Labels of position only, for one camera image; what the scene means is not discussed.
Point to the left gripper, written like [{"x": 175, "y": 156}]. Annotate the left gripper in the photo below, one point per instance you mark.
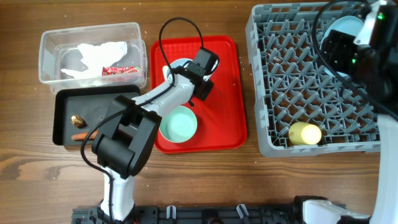
[{"x": 208, "y": 88}]

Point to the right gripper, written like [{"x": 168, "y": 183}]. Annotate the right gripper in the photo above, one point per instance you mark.
[{"x": 336, "y": 44}]

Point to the light blue rice bowl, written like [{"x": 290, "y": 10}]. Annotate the light blue rice bowl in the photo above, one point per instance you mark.
[{"x": 184, "y": 61}]

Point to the light blue plate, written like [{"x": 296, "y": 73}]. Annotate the light blue plate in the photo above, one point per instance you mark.
[{"x": 348, "y": 25}]

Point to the green bowl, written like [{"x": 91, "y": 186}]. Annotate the green bowl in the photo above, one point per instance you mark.
[{"x": 179, "y": 125}]

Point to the red snack wrapper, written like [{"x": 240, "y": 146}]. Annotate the red snack wrapper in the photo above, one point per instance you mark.
[{"x": 119, "y": 70}]

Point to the yellow plastic cup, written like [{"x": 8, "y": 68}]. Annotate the yellow plastic cup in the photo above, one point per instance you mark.
[{"x": 301, "y": 133}]

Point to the white napkin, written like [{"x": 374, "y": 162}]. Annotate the white napkin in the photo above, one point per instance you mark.
[{"x": 97, "y": 57}]

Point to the brown food scrap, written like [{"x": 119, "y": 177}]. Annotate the brown food scrap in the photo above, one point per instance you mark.
[{"x": 77, "y": 121}]

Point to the orange carrot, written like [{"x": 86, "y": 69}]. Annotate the orange carrot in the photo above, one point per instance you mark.
[{"x": 82, "y": 136}]

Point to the white plastic spoon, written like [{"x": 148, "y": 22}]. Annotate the white plastic spoon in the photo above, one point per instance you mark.
[{"x": 165, "y": 71}]

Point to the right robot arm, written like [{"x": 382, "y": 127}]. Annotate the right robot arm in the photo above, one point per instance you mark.
[{"x": 385, "y": 102}]

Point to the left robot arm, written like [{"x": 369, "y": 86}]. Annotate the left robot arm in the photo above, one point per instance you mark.
[{"x": 124, "y": 139}]

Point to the grey dishwasher rack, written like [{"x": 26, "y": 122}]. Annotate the grey dishwasher rack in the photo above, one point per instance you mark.
[{"x": 291, "y": 84}]

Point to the black waste tray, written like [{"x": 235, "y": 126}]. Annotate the black waste tray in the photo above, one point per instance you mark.
[{"x": 89, "y": 103}]

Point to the red plastic tray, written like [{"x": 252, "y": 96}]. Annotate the red plastic tray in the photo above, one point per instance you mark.
[{"x": 221, "y": 117}]

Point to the clear plastic bin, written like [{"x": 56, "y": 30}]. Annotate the clear plastic bin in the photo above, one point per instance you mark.
[{"x": 58, "y": 50}]

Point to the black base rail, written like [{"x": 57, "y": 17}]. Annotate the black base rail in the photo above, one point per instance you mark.
[{"x": 285, "y": 213}]

